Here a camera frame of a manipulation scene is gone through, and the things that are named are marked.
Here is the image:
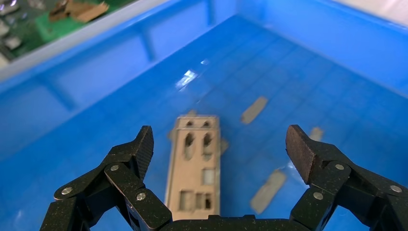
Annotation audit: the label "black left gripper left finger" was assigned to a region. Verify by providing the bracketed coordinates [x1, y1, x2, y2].
[39, 125, 173, 231]

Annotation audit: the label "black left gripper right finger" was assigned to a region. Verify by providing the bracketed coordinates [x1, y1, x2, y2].
[285, 124, 408, 231]

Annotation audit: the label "silver metal I/O shield plate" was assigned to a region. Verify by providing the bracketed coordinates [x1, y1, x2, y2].
[165, 115, 221, 221]

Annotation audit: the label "blue plastic tray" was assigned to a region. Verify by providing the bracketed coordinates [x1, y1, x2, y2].
[0, 0, 408, 231]

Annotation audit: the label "brown cardboard scraps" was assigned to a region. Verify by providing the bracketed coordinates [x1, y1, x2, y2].
[48, 0, 111, 24]

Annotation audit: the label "brown paper tape piece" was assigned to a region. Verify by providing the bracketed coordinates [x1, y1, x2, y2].
[308, 126, 325, 142]
[249, 169, 288, 215]
[240, 96, 269, 125]

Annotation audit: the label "small silver metal part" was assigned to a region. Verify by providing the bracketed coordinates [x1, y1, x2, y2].
[4, 36, 23, 51]

